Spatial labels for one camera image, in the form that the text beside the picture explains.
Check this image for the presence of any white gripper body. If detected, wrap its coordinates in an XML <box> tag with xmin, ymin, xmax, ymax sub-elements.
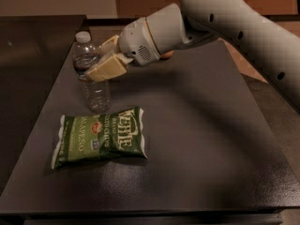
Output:
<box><xmin>118</xmin><ymin>17</ymin><xmax>160</xmax><ymax>66</ymax></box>

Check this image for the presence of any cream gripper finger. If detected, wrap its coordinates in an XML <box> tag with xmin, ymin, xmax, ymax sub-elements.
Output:
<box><xmin>84</xmin><ymin>53</ymin><xmax>128</xmax><ymax>82</ymax></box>
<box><xmin>100</xmin><ymin>35</ymin><xmax>119</xmax><ymax>54</ymax></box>

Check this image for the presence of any clear plastic water bottle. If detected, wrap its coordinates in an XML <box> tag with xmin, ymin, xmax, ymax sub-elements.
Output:
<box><xmin>72</xmin><ymin>31</ymin><xmax>112</xmax><ymax>113</ymax></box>

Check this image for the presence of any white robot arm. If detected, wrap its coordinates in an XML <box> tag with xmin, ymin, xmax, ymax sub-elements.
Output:
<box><xmin>84</xmin><ymin>0</ymin><xmax>300</xmax><ymax>112</ymax></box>

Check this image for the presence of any green jalapeno chip bag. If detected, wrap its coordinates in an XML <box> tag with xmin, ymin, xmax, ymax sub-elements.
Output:
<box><xmin>52</xmin><ymin>107</ymin><xmax>146</xmax><ymax>169</ymax></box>

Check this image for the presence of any orange fruit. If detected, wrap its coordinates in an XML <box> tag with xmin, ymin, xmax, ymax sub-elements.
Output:
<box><xmin>160</xmin><ymin>51</ymin><xmax>173</xmax><ymax>60</ymax></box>

